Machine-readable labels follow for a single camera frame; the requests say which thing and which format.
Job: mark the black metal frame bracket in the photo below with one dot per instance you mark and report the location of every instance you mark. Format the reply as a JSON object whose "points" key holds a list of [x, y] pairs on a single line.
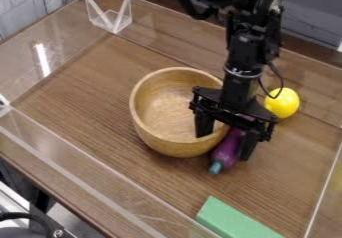
{"points": [[64, 223]]}

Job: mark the green block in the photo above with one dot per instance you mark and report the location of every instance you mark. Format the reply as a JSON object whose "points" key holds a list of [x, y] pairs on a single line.
{"points": [[231, 223]]}

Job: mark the yellow toy lemon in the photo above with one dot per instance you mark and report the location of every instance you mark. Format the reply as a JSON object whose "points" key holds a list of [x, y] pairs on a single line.
{"points": [[283, 102]]}

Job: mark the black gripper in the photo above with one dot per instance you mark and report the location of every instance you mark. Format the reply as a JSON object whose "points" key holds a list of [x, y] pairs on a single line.
{"points": [[253, 118]]}

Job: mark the brown wooden bowl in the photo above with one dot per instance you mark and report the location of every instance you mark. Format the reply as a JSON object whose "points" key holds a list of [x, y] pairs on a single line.
{"points": [[162, 118]]}

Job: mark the purple toy eggplant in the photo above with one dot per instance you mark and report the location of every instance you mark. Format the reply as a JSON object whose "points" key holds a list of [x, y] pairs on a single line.
{"points": [[227, 153]]}

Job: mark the clear acrylic tray wall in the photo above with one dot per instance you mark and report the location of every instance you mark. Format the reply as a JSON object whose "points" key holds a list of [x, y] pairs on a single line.
{"points": [[68, 136]]}

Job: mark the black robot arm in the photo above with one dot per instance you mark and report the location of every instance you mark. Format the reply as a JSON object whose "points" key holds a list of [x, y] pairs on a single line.
{"points": [[253, 37]]}

